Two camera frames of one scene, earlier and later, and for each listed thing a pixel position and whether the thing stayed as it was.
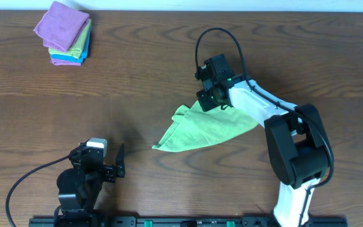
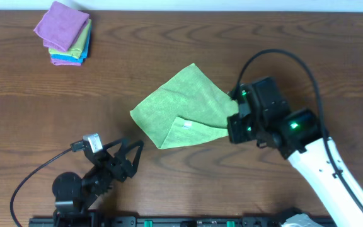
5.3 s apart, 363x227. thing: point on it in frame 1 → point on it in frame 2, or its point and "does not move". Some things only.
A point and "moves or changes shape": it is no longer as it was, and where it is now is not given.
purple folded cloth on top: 62,26 does not move
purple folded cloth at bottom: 57,62 does not move
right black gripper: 207,100 → 239,118
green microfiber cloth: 192,127 moves or changes shape
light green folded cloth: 76,49 does not move
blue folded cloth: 84,55 does not move
